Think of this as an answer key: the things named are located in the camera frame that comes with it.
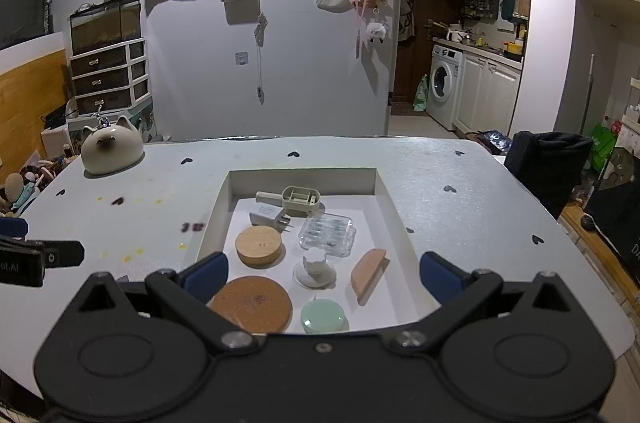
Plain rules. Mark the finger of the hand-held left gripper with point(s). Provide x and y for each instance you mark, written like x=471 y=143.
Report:
x=12 y=227

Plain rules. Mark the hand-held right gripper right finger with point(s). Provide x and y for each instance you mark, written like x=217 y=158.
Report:
x=442 y=279

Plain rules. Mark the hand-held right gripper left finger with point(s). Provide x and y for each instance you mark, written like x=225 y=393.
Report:
x=207 y=277

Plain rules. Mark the round cork coaster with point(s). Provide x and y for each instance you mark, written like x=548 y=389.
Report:
x=250 y=305

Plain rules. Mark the round wooden lid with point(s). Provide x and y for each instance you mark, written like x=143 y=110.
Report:
x=259 y=245

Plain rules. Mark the wooden half-moon piece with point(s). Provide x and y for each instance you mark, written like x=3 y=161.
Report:
x=369 y=275

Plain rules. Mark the white charger plug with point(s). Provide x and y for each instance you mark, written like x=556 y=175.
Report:
x=265 y=216

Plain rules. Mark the white rectangular box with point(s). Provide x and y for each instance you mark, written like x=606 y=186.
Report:
x=360 y=223

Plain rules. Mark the green round case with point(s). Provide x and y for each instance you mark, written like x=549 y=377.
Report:
x=323 y=317

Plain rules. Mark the clear plastic case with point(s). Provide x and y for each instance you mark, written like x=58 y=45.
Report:
x=327 y=234

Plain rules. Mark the pile of toys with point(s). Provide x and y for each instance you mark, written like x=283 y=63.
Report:
x=25 y=188

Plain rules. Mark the black device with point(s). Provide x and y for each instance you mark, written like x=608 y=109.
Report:
x=56 y=117

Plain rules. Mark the cat-shaped ceramic pot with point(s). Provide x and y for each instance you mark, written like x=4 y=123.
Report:
x=112 y=150

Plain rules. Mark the blue patterned item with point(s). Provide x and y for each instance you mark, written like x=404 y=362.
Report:
x=492 y=142

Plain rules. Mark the black cloth on chair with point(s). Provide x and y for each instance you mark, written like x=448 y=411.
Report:
x=547 y=173

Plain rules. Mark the patterned storage box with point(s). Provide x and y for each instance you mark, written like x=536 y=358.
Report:
x=145 y=123

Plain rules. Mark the white drawer unit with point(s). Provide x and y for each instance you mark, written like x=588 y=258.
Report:
x=107 y=78

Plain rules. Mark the pale green bag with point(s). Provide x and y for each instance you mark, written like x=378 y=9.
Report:
x=421 y=95

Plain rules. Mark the black printed bag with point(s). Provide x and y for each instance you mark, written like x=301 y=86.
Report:
x=617 y=213

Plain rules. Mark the white lower kitchen cabinets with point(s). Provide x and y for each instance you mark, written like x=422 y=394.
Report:
x=487 y=95

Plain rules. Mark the white washing machine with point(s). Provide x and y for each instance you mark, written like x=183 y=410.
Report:
x=445 y=85

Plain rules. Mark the bright green bag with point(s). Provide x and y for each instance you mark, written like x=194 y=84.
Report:
x=602 y=143

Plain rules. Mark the glass fish tank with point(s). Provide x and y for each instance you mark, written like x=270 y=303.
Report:
x=105 y=28

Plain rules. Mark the white pole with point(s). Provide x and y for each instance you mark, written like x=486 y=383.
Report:
x=587 y=93

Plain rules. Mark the yellow kitchen item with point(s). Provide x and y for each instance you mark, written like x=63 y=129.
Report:
x=515 y=48

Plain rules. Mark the white kettle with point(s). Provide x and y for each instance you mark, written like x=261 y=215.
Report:
x=457 y=34

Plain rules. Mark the white plush sheep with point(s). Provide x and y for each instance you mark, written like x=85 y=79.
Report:
x=376 y=33

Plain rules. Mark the hanging apron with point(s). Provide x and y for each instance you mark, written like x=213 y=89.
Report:
x=406 y=8

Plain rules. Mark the teal hanging pot holder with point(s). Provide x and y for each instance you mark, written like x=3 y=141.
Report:
x=508 y=5

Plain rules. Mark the pink hanging ribbons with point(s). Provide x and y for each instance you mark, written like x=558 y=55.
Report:
x=361 y=3

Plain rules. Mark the grey wall switch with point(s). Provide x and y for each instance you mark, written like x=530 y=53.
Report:
x=241 y=58

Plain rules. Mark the kitchen wall rack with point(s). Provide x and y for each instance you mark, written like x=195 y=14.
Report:
x=480 y=5

